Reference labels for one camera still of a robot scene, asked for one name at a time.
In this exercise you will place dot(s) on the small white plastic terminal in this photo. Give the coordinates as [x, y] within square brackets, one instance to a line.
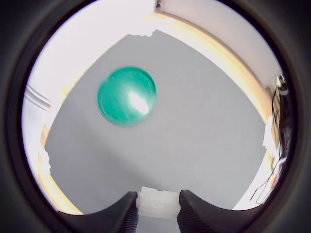
[158, 201]

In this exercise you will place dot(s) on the round green lid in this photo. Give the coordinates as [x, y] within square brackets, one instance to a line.
[116, 97]

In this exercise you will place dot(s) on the white tape piece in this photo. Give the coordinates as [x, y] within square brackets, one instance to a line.
[45, 162]
[268, 138]
[145, 28]

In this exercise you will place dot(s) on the dark grey mat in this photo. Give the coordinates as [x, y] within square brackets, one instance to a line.
[194, 126]

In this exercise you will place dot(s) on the white partition panel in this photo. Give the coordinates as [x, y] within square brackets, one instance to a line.
[80, 43]
[218, 31]

